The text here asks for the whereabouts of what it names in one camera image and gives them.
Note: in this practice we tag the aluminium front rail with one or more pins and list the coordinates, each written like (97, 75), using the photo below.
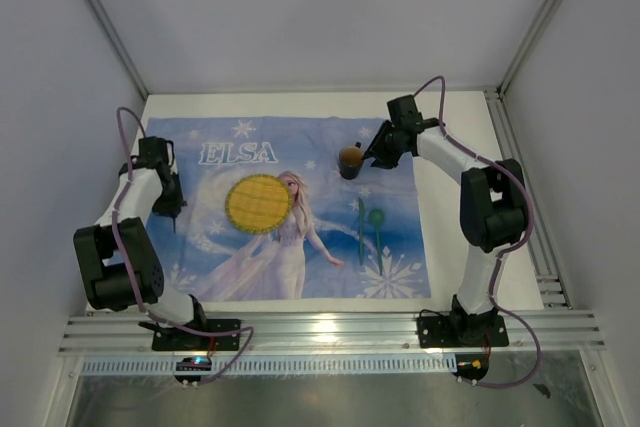
(324, 333)

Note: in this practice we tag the teal plastic knife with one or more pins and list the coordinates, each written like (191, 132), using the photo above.
(361, 214)

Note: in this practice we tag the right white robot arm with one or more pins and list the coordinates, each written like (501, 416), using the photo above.
(494, 217)

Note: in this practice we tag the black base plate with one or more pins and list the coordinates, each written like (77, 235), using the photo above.
(451, 331)
(226, 339)

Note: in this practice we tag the right aluminium side rail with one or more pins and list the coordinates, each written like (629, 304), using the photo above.
(535, 262)

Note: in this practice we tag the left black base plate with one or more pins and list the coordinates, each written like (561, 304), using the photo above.
(226, 339)

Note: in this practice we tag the yellow woven round plate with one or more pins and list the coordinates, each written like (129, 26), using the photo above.
(258, 204)

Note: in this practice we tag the teal plastic spoon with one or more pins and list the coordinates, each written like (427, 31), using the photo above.
(376, 218)

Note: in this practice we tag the blue pink Elsa cloth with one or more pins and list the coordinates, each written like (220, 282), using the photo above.
(314, 253)

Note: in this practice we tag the white slotted cable duct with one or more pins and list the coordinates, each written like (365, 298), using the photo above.
(247, 365)

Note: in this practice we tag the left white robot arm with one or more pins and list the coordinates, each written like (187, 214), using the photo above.
(118, 263)

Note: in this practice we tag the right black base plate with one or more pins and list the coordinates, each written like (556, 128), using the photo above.
(451, 331)

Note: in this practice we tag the brown paper cup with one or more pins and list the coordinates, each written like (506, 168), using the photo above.
(350, 161)

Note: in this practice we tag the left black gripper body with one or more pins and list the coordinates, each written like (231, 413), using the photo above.
(171, 200)

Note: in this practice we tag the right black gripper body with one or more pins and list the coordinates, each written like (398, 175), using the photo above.
(391, 152)

